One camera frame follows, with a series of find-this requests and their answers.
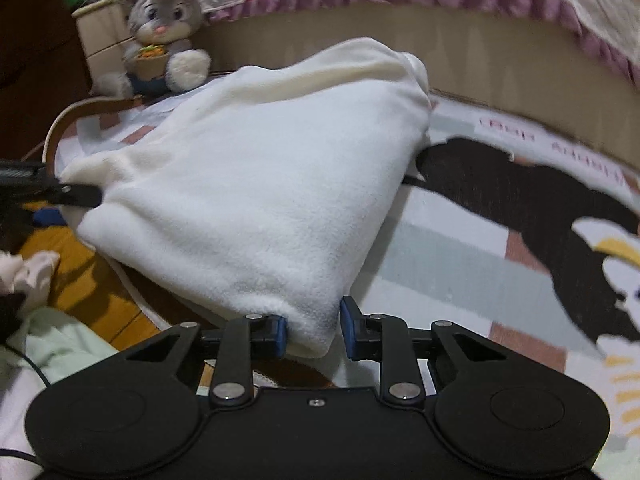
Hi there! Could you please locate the cream fleece zip jacket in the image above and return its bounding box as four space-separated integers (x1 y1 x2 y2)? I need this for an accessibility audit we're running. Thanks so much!
61 38 431 358

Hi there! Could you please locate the dark brown wooden dresser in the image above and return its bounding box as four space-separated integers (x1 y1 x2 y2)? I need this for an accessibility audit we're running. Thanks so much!
1 0 90 159

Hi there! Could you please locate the light green cloth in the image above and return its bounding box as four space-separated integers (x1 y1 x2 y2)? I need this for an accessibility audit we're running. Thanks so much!
8 307 117 384

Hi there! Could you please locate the cream bedside cabinet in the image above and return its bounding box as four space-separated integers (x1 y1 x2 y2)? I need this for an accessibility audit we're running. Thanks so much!
72 0 131 80

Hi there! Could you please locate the grey bunny plush toy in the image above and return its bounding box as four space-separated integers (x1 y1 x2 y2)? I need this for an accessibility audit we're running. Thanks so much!
92 0 212 99

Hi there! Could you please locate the checkered floor rug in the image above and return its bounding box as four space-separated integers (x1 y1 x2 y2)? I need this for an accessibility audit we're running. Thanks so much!
44 80 639 479

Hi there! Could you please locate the beige bed base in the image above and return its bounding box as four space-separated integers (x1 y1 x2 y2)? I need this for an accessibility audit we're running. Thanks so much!
194 2 639 167

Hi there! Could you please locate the black power cable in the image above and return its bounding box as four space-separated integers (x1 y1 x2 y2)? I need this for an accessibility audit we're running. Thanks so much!
0 339 54 461

